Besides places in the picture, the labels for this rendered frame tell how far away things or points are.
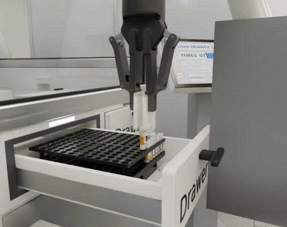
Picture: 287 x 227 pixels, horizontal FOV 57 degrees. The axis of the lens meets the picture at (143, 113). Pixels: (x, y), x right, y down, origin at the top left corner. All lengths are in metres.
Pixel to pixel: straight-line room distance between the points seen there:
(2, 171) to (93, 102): 0.29
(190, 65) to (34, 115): 0.92
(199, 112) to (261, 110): 0.90
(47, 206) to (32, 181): 0.12
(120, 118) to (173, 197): 0.48
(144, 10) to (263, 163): 0.35
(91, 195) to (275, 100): 0.35
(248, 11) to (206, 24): 1.29
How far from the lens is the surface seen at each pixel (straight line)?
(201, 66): 1.34
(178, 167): 0.36
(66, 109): 0.62
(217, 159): 0.44
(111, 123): 0.75
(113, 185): 0.42
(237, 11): 0.82
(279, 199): 0.57
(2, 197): 0.54
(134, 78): 0.47
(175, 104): 2.14
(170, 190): 0.35
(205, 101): 1.41
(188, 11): 2.13
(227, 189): 0.58
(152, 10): 0.45
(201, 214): 1.62
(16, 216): 0.58
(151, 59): 0.46
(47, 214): 0.64
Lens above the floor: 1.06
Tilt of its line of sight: 10 degrees down
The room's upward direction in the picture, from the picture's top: straight up
